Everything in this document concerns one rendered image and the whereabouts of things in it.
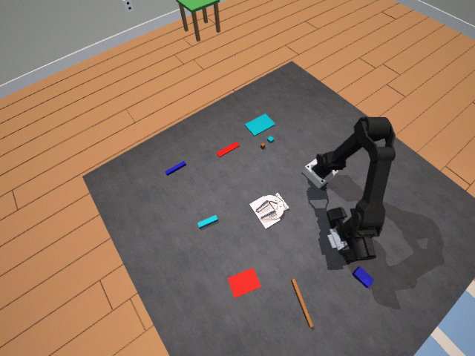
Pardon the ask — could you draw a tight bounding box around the red rectangular plate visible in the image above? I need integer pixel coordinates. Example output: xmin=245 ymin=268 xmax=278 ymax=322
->
xmin=228 ymin=268 xmax=261 ymax=298

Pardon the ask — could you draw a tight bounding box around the blue rectangular bar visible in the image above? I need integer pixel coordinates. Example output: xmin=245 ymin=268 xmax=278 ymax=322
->
xmin=165 ymin=161 xmax=186 ymax=176

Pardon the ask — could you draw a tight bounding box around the blue rectangular block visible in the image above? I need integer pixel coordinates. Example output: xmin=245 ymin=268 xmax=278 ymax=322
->
xmin=353 ymin=266 xmax=374 ymax=288

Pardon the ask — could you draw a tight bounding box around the cyan flat rectangular plate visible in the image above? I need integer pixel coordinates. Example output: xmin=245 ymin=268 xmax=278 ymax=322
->
xmin=245 ymin=114 xmax=275 ymax=136

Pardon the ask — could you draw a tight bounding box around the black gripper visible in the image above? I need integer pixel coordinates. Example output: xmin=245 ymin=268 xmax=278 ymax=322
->
xmin=326 ymin=208 xmax=358 ymax=263

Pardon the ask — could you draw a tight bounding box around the red flat bar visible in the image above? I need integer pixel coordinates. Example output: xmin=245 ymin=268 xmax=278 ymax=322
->
xmin=216 ymin=142 xmax=240 ymax=157

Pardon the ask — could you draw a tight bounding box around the cyan rectangular bar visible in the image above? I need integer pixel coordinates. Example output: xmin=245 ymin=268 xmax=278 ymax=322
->
xmin=198 ymin=215 xmax=218 ymax=229

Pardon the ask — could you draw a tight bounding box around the brown flat bar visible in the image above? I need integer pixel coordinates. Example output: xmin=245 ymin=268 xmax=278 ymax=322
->
xmin=291 ymin=279 xmax=313 ymax=327

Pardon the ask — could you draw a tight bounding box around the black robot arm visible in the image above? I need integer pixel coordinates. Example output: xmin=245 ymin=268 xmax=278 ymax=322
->
xmin=311 ymin=116 xmax=396 ymax=260

